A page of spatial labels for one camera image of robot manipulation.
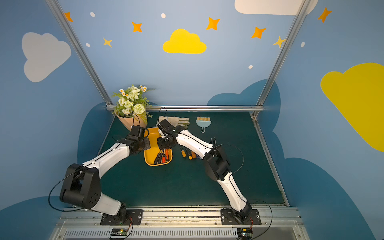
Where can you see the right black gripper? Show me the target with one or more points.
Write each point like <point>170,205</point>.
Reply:
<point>165,142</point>

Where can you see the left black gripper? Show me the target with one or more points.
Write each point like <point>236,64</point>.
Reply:
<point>142,144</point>

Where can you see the yellow plastic storage box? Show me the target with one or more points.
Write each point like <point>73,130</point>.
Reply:
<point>154,156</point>

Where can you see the black handle long screwdriver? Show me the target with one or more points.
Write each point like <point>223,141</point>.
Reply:
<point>189,154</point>

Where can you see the orange brown handle screwdriver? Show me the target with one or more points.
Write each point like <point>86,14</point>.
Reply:
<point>193,155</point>

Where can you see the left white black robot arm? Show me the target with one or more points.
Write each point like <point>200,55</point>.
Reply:
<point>82,184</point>

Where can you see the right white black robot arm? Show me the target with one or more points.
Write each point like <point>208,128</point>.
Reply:
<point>216,164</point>

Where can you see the beige work glove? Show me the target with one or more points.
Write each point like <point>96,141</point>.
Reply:
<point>184,122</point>

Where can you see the pink pot with flowers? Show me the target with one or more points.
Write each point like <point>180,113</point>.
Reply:
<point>131,108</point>

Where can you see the small blue brush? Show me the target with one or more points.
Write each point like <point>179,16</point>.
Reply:
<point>203,123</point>

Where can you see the left circuit board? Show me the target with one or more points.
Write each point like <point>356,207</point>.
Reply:
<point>119,233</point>

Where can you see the circuit board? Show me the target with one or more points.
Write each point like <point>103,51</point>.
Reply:
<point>244,234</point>
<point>119,233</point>

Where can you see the right circuit board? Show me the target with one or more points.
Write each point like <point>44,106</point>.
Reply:
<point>244,234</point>

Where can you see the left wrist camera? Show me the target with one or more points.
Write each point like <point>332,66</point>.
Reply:
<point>138,133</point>

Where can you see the aluminium back frame bar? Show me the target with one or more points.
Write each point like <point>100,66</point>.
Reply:
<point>205,108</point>

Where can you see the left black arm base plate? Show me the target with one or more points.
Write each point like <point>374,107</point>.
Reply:
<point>125,218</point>

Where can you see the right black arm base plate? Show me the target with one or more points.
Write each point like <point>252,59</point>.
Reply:
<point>231,217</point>

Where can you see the left aluminium frame post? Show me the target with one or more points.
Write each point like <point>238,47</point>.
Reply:
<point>59,14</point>

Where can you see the aluminium frame post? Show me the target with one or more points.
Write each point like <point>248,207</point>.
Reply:
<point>291,36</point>
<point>59,14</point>

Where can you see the aluminium front rail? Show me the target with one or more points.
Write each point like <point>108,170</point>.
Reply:
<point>184,223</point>

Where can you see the right aluminium frame post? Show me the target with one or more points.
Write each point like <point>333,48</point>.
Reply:
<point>291,36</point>

